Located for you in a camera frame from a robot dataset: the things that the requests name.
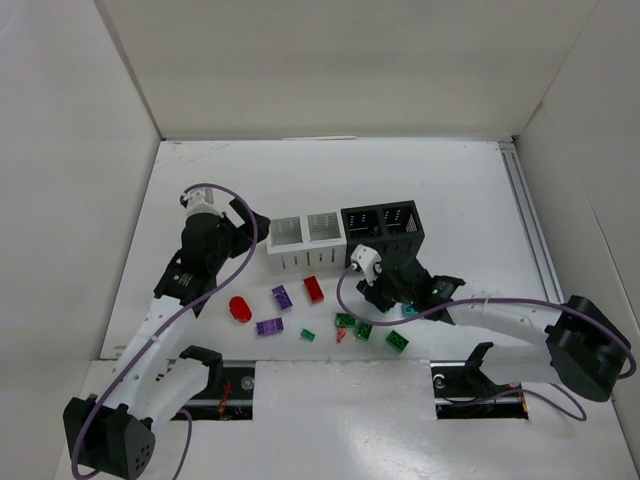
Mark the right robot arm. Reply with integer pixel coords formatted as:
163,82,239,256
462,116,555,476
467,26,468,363
346,256,637,402

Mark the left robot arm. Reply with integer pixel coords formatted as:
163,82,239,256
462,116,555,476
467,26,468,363
63,198,270,479

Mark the black double bin container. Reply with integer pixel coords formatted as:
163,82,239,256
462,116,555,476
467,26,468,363
340,200,425,266

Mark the green lego brick right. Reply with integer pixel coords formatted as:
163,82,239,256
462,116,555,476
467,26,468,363
385,330,409,353

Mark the green lego brick middle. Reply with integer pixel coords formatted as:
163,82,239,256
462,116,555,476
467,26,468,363
355,322,373,341

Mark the green curved lego brick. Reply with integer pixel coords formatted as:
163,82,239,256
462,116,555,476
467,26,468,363
335,313,356,329

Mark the red rounded lego piece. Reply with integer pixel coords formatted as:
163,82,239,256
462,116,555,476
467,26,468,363
229,296,253,324

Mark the small red lego piece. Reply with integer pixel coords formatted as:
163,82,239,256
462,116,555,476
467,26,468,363
336,327,348,344

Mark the purple rectangular lego brick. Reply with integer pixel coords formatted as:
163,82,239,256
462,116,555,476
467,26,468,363
272,285,293,311

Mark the red rectangular lego brick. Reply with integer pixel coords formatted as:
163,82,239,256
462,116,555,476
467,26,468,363
303,276,324,304

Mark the white double bin container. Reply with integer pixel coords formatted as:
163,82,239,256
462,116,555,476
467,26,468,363
266,211,347,276

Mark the purple printed lego brick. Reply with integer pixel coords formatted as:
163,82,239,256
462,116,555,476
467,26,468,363
256,317,284,337

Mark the small green lego piece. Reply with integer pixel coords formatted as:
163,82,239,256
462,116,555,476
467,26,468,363
300,329,316,342

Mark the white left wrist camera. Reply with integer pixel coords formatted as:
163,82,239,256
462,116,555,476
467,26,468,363
180,187,221,218

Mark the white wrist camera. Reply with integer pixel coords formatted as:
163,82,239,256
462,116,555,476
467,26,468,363
350,244,382,286
180,187,221,218

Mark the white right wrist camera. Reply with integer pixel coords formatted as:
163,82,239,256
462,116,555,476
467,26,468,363
350,244,382,286

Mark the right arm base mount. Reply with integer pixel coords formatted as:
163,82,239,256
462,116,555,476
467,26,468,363
431,342,529,420

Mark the aluminium rail right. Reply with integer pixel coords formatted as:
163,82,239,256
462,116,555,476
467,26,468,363
498,141,565,302

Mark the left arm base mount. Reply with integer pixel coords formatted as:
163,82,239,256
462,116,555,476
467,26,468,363
179,345,255,421

